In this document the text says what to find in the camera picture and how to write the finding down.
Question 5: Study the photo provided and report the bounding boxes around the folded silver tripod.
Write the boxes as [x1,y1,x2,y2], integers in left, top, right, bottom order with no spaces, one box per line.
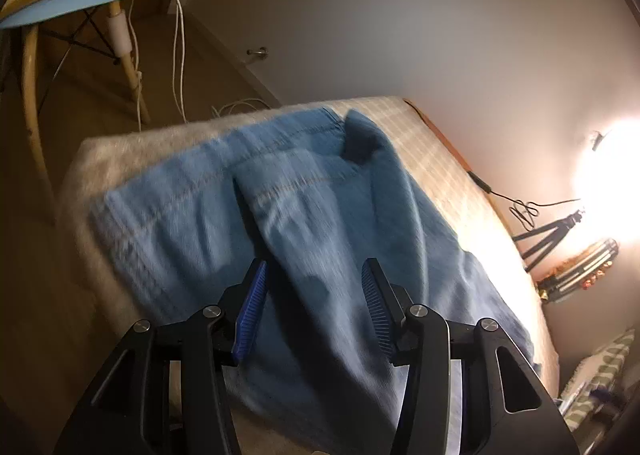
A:
[537,238,621,305]

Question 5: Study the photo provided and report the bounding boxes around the orange bed sheet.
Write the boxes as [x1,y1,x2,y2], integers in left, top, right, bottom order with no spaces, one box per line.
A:
[402,97,512,235]

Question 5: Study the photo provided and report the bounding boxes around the bright ring light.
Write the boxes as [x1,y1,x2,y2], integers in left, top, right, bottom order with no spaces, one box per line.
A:
[572,117,639,247]

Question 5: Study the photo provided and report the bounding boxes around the green white striped pillow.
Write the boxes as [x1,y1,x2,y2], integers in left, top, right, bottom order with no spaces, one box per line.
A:
[560,328,636,432]

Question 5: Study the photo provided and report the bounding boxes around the black ring light cable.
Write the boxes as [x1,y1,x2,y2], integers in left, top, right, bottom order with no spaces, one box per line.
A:
[466,170,582,232]

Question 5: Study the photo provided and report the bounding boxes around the beige checked bed blanket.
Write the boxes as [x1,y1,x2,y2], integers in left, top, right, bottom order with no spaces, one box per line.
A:
[54,95,561,455]

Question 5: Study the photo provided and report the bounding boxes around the blue denim pants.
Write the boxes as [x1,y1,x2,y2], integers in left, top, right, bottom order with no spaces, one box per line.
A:
[90,108,534,454]

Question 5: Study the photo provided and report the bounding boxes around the light blue chair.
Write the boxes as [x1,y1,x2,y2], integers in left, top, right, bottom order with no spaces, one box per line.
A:
[1,0,150,207]

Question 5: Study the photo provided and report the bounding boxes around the metal door stopper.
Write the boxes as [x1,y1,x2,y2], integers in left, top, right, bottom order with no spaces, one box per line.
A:
[246,46,269,59]

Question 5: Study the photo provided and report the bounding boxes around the black ring light tripod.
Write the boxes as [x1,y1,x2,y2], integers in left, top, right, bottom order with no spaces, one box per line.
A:
[512,210,584,273]

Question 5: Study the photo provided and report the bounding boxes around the white charging cable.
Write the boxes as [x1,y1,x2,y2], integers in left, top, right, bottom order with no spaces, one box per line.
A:
[29,0,274,132]

